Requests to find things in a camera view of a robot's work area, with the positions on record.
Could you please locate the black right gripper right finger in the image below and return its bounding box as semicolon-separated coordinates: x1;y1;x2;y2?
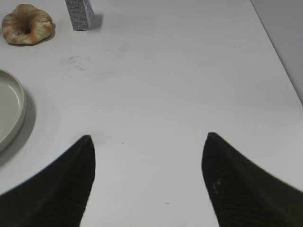
201;132;303;227

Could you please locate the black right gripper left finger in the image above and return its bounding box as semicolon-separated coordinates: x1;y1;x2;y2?
0;135;96;227

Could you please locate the grey ceramic plate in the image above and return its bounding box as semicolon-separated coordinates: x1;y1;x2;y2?
0;70;27;150

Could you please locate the brown bagel bread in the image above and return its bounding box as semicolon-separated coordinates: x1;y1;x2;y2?
1;4;53;45

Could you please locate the grey white carton box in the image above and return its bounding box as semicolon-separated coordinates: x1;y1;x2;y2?
65;0;94;31

